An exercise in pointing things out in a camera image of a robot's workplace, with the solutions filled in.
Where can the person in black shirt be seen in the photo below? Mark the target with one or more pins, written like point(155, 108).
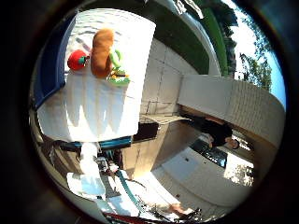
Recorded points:
point(218, 130)

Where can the black laptop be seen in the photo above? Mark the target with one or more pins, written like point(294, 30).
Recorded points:
point(208, 152)

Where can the brown bread plush toy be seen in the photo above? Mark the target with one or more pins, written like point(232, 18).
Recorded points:
point(101, 53)

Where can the blue container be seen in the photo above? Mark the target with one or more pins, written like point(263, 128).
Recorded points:
point(49, 71)

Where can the red tomato plush toy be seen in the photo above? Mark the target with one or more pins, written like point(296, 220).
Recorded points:
point(75, 60)

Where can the blue metal bar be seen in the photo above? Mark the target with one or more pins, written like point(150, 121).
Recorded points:
point(107, 143)

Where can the green yellow flat plush toy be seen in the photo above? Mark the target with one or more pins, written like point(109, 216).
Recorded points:
point(119, 79)

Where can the black box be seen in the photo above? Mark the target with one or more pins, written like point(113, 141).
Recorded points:
point(146, 130)

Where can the white slatted bench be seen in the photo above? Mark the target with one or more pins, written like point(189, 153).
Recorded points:
point(162, 118)

